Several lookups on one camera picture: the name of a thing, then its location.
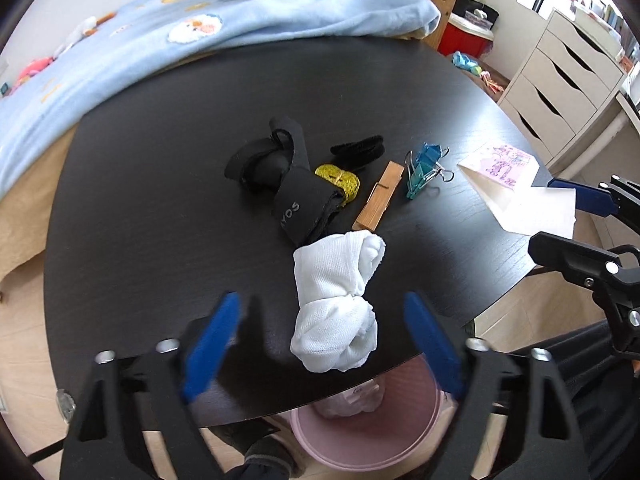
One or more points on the pink waste bin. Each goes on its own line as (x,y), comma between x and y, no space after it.
(370,440)

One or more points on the white cloth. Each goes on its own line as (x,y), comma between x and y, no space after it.
(330,310)

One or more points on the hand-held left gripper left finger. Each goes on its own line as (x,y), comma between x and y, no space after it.
(212,345)

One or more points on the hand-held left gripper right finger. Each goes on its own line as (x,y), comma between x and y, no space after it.
(432,345)

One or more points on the wooden clothespin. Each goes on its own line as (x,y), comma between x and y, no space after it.
(380,195)

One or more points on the white paper bag pink print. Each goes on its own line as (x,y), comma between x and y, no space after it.
(520,200)

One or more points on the beige bed base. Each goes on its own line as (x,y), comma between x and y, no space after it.
(25,220)

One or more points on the teal binder clip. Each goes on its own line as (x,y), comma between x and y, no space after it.
(422,167)

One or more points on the person's grey socked foot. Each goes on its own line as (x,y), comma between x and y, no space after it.
(265,457)

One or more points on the pink plush toy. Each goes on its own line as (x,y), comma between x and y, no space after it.
(35,69)

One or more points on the yellow tape measure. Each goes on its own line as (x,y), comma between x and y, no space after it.
(345,182)

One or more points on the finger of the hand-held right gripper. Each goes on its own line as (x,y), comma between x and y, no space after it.
(570,255)
(580,196)

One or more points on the red storage box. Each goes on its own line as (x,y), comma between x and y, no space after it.
(462,37)

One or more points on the white drawer cabinet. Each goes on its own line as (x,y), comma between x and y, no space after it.
(550,85)

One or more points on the blue and yellow toy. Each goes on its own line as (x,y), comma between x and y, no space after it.
(465,62)

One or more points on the light blue printed blanket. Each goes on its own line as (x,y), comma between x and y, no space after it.
(150,50)

